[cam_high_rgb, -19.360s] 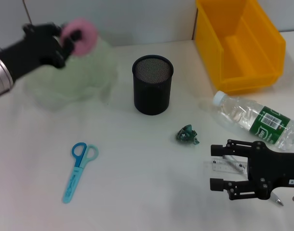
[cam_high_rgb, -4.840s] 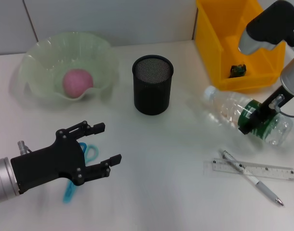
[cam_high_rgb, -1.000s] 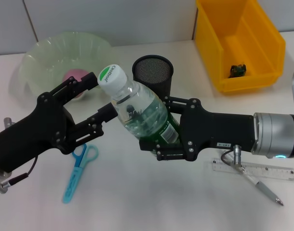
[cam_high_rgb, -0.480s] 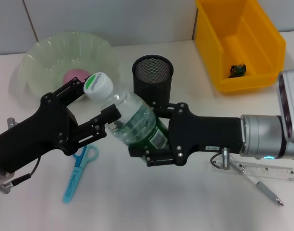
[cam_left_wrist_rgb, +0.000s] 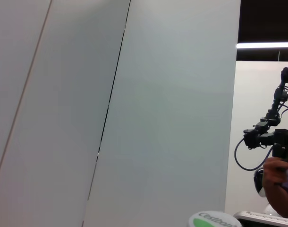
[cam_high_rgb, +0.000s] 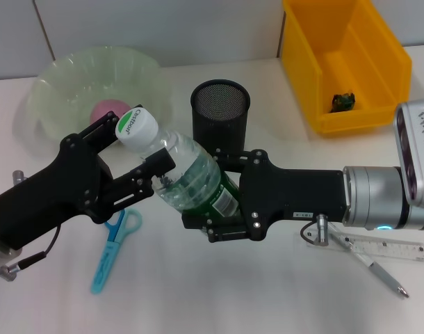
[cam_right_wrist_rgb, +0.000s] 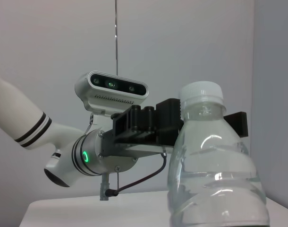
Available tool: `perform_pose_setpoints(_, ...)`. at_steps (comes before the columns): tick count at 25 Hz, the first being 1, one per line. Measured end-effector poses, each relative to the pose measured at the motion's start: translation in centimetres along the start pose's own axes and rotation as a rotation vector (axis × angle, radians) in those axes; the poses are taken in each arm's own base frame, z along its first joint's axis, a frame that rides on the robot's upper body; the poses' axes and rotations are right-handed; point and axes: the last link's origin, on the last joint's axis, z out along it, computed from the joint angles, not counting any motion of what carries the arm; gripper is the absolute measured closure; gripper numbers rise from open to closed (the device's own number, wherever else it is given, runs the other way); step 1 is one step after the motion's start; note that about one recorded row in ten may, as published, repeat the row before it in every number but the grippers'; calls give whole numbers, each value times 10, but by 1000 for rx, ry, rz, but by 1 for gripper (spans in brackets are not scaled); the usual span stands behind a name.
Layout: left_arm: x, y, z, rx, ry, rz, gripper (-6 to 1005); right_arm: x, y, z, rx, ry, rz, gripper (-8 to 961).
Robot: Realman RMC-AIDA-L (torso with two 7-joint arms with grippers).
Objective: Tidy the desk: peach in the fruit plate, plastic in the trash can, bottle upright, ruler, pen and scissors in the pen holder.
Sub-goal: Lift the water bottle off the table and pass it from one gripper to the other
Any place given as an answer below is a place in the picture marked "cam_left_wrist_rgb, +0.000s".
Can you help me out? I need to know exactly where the bare person hand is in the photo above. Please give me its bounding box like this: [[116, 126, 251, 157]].
[[263, 157, 288, 190]]

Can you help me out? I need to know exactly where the clear green-label water bottle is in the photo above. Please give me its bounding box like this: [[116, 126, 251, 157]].
[[188, 210, 242, 227]]

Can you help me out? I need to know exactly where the bare person forearm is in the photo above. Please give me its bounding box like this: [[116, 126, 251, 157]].
[[263, 182, 288, 219]]

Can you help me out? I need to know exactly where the white black round device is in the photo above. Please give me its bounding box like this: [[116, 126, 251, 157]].
[[253, 168, 267, 198]]

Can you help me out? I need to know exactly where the white slotted housing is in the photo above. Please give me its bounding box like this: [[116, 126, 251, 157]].
[[233, 210, 288, 226]]

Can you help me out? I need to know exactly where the ceiling light strip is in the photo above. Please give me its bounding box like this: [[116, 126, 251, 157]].
[[236, 42, 288, 50]]

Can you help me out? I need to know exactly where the blue looped cable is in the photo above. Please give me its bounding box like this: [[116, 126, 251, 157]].
[[234, 138, 275, 172]]

